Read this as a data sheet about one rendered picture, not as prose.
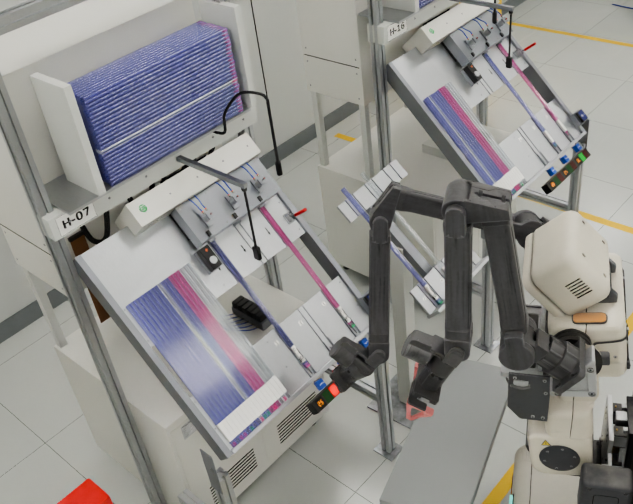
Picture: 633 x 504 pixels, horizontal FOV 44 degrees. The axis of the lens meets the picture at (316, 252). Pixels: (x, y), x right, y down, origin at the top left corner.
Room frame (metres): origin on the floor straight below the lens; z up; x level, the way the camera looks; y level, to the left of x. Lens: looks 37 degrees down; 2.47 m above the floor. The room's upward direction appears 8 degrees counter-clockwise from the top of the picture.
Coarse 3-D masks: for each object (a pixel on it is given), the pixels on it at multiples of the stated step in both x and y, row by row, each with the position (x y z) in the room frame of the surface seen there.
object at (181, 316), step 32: (160, 288) 1.79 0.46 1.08; (192, 288) 1.82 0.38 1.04; (160, 320) 1.71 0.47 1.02; (192, 320) 1.74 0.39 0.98; (224, 320) 1.77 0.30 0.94; (160, 352) 1.64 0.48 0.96; (192, 352) 1.66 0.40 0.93; (224, 352) 1.68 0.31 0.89; (256, 352) 1.71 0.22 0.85; (192, 384) 1.58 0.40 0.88; (224, 384) 1.60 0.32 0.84; (256, 384) 1.63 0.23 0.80; (224, 416) 1.53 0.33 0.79; (256, 416) 1.55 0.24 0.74
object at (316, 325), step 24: (336, 288) 1.97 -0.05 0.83; (312, 312) 1.87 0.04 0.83; (336, 312) 1.90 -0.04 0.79; (360, 312) 1.92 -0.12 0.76; (264, 336) 1.77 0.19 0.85; (288, 336) 1.79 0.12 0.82; (312, 336) 1.81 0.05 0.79; (336, 336) 1.83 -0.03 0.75; (264, 360) 1.70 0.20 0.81; (288, 360) 1.72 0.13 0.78; (312, 360) 1.74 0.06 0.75; (288, 384) 1.66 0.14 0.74
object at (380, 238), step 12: (384, 228) 1.62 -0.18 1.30; (372, 240) 1.63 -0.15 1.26; (384, 240) 1.61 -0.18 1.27; (372, 252) 1.63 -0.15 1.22; (384, 252) 1.62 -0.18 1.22; (372, 264) 1.62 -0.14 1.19; (384, 264) 1.61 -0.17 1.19; (372, 276) 1.61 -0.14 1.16; (384, 276) 1.60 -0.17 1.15; (372, 288) 1.60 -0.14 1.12; (384, 288) 1.59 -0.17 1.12; (372, 300) 1.59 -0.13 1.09; (384, 300) 1.58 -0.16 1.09; (372, 312) 1.58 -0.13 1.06; (384, 312) 1.57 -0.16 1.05; (372, 324) 1.57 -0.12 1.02; (384, 324) 1.56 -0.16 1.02; (372, 336) 1.55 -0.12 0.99; (384, 336) 1.55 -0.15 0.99; (372, 348) 1.54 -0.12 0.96; (384, 348) 1.53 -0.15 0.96; (384, 360) 1.52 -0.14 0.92
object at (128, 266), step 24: (168, 216) 2.00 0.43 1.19; (264, 216) 2.10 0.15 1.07; (120, 240) 1.89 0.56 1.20; (144, 240) 1.91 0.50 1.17; (168, 240) 1.93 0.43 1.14; (216, 240) 1.98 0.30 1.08; (240, 240) 2.01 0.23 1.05; (264, 240) 2.03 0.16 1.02; (96, 264) 1.81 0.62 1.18; (120, 264) 1.83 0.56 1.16; (144, 264) 1.85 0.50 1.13; (168, 264) 1.87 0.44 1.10; (192, 264) 1.89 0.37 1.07; (240, 264) 1.94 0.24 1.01; (120, 288) 1.77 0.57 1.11; (144, 288) 1.79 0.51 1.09; (216, 288) 1.85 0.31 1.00; (144, 336) 1.67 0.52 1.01
